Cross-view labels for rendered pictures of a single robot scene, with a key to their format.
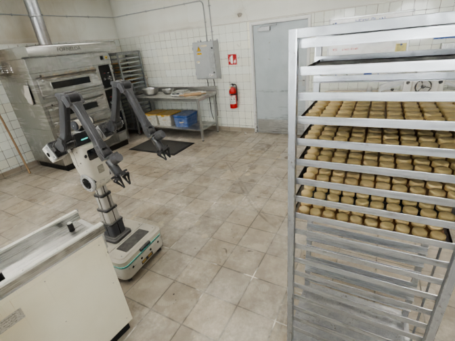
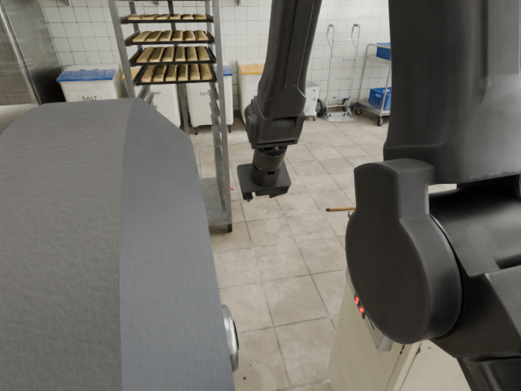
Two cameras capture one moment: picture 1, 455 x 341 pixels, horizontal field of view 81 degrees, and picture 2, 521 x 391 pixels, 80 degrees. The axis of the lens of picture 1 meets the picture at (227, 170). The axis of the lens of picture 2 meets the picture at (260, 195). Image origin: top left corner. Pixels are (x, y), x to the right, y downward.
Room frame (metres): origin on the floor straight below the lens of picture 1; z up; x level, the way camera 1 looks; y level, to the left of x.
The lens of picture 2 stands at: (1.99, 1.12, 1.39)
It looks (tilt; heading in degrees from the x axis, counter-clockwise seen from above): 32 degrees down; 228
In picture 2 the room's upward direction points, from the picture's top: straight up
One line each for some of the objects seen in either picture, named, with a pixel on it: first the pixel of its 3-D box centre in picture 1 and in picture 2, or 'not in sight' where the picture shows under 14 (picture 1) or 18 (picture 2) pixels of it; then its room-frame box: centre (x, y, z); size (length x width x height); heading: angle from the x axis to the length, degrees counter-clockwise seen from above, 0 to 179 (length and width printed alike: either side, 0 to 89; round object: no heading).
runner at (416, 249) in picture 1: (361, 237); not in sight; (1.23, -0.75, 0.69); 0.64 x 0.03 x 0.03; 60
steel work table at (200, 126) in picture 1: (174, 112); not in sight; (6.04, 1.06, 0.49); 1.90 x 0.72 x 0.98; 59
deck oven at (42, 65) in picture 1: (74, 104); not in sight; (5.20, 2.73, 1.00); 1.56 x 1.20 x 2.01; 149
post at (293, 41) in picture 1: (291, 230); (221, 95); (1.01, -0.27, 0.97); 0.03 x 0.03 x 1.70; 60
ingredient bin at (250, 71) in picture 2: not in sight; (260, 95); (-0.73, -1.89, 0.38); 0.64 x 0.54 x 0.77; 57
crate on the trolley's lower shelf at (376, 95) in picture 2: not in sight; (394, 97); (-2.26, -0.85, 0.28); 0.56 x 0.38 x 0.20; 157
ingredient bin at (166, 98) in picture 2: not in sight; (155, 100); (0.39, -2.55, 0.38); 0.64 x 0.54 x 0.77; 60
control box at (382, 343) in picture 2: (92, 233); (369, 290); (1.42, 0.91, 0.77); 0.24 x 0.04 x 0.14; 53
